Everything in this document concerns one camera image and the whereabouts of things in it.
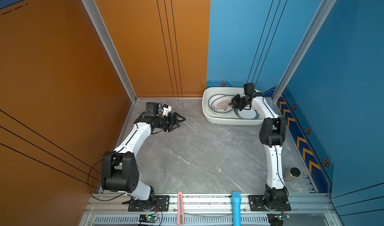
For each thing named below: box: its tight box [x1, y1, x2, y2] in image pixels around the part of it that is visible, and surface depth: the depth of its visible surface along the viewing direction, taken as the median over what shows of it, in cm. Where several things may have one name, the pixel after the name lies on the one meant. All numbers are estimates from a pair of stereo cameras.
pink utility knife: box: [177, 191, 185, 225], surface depth 72 cm
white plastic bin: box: [202, 87, 263, 125], surface depth 108 cm
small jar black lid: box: [283, 167, 301, 182], surface depth 76 cm
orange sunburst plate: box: [208, 94, 234, 116], surface depth 111 cm
